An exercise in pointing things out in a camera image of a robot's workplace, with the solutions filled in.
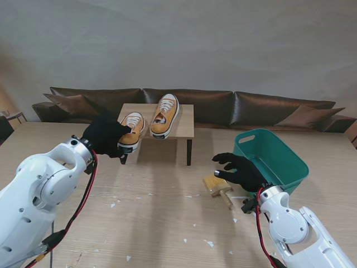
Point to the light wooden side table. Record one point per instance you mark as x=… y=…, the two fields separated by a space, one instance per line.
x=15 y=115

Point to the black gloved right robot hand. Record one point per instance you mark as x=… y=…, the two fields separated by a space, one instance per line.
x=246 y=176

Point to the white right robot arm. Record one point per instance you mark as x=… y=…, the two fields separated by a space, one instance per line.
x=287 y=223

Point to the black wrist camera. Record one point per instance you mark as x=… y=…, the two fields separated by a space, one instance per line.
x=88 y=169
x=248 y=206

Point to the wooden hand brush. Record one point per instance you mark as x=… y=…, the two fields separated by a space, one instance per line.
x=216 y=187

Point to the long white paper scrap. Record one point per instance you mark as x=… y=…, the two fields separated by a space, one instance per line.
x=238 y=197

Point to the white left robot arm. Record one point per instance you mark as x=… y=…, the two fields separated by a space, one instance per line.
x=36 y=190

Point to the green plastic basin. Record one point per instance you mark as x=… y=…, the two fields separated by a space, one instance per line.
x=279 y=156

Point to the brown leather cushion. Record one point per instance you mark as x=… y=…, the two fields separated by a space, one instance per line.
x=306 y=115
x=72 y=103

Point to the dark chair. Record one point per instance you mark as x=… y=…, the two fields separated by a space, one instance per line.
x=4 y=129

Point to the brown leather sofa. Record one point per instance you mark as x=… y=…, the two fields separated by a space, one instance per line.
x=209 y=106

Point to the light wooden furniture edge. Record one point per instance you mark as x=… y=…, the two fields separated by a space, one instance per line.
x=352 y=136

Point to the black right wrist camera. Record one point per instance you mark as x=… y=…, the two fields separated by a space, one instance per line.
x=248 y=206

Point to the small wooden black-legged table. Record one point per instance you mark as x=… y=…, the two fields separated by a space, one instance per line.
x=185 y=120

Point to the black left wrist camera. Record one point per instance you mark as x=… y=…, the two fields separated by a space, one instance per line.
x=88 y=169

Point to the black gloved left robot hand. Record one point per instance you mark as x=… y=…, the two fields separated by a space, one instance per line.
x=104 y=134

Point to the yellow canvas sneaker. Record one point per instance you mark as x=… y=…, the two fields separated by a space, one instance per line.
x=167 y=111
x=134 y=135

